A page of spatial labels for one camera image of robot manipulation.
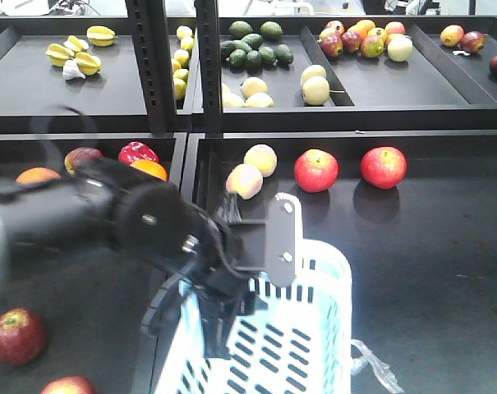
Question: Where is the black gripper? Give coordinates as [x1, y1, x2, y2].
[193, 192, 303, 360]

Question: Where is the light blue plastic basket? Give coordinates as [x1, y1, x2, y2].
[152, 239, 352, 393]

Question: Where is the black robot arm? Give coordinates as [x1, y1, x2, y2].
[0, 158, 302, 359]

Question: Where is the pale peach front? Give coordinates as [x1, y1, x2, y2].
[225, 163, 263, 199]

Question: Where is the pale peach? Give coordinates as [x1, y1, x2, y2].
[225, 163, 263, 199]
[243, 144, 278, 178]

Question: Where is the pale peach rear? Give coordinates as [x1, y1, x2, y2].
[243, 144, 278, 178]

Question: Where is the clear plastic wrap strip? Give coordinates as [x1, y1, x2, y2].
[350, 339, 405, 394]

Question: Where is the orange right of lemon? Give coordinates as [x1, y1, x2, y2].
[130, 159, 168, 181]

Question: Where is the red apple centre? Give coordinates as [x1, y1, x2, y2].
[294, 149, 339, 193]

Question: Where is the red apple bottom edge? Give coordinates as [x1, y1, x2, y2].
[40, 376, 96, 394]

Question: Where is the red bell pepper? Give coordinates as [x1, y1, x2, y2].
[117, 141, 159, 164]

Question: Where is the red apple right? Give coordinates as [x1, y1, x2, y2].
[361, 146, 407, 190]

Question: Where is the dark red apple front-left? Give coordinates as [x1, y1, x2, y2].
[0, 308, 48, 366]

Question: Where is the dark red apple rear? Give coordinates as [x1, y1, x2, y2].
[64, 147, 104, 175]

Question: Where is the black wooden display stand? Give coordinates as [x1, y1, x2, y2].
[0, 16, 497, 393]

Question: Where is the large orange left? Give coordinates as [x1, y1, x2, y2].
[16, 167, 62, 184]

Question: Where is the white garlic bulb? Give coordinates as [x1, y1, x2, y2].
[62, 59, 86, 80]

